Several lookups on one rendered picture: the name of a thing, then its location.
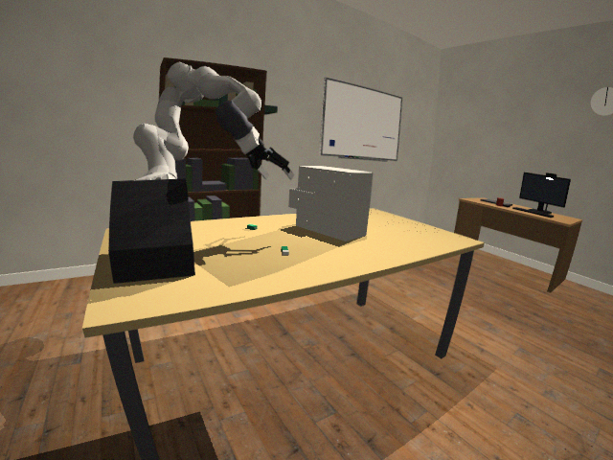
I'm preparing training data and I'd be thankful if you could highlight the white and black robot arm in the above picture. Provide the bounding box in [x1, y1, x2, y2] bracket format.
[133, 62, 261, 180]

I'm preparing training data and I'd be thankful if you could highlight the grey chest of drawers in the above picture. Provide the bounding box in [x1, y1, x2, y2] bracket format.
[296, 166, 373, 242]

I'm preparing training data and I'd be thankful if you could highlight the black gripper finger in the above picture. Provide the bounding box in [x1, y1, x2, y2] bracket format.
[259, 148, 295, 180]
[246, 153, 269, 179]

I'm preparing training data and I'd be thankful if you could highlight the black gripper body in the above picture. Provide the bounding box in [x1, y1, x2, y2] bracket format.
[248, 137, 268, 160]

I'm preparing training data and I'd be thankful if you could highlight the grey drawer front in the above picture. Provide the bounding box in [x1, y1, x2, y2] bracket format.
[320, 214, 347, 240]
[297, 210, 320, 232]
[321, 193, 349, 218]
[299, 168, 323, 191]
[323, 171, 351, 196]
[288, 188, 321, 213]

